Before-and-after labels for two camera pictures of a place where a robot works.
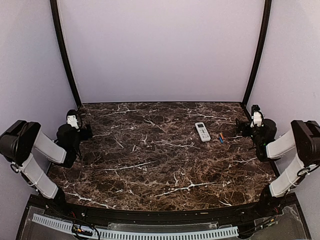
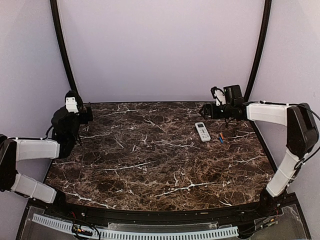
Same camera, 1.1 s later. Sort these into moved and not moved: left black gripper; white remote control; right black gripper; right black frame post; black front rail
Moved: left black gripper; right black gripper
Not moved: right black frame post; white remote control; black front rail
